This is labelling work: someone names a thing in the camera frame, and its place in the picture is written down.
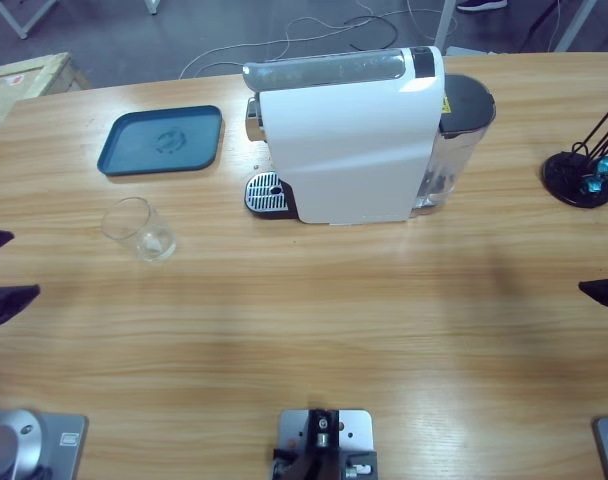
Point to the clear drinking glass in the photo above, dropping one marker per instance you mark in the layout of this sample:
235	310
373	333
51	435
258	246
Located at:
151	245

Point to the white capsule coffee machine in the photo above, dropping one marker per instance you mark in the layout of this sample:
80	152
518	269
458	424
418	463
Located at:
344	165

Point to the wooden crate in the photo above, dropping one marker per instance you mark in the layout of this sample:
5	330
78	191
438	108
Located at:
29	80

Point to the blue plastic tray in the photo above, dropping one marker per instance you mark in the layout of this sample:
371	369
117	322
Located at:
134	145

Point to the clear water tank black lid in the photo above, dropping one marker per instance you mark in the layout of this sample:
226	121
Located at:
456	160

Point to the white slanted metal leg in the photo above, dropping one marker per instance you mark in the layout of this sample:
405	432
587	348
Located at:
574	25

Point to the black sneaker white sole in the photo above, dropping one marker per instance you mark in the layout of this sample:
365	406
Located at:
481	5

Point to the white metal table frame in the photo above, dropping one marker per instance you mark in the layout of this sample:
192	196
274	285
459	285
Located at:
22	33

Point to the white metal post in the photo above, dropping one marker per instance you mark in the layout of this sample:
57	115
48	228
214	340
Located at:
446	25

